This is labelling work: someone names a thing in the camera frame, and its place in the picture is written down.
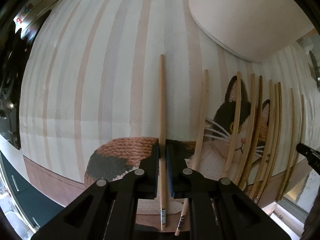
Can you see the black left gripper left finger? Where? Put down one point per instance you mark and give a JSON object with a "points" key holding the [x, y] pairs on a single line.
{"points": [[106, 210]]}

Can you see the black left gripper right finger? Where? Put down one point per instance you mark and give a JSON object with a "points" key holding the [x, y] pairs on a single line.
{"points": [[218, 208]]}

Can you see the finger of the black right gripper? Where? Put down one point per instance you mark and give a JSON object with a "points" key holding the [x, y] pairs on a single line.
{"points": [[311, 155]]}

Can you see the wooden chopstick right pair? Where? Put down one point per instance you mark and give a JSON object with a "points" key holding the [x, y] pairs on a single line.
{"points": [[272, 158]]}

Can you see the wooden chopstick beside gripper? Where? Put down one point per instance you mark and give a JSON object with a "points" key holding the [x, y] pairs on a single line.
{"points": [[194, 163]]}

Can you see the wooden chopstick right group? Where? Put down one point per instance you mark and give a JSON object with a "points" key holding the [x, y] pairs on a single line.
{"points": [[267, 149]]}

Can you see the dark wooden chopstick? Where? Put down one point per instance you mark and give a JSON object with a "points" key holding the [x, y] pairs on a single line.
{"points": [[255, 135]]}

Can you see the wooden chopstick on cat face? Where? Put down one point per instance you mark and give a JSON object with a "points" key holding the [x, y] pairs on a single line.
{"points": [[249, 133]]}

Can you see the striped cat placemat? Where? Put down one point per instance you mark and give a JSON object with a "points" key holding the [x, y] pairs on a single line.
{"points": [[90, 97]]}

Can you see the white utensil holder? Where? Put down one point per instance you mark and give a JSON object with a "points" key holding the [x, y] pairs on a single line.
{"points": [[251, 29]]}

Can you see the black gas stove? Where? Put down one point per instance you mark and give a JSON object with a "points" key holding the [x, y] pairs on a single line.
{"points": [[14, 56]]}

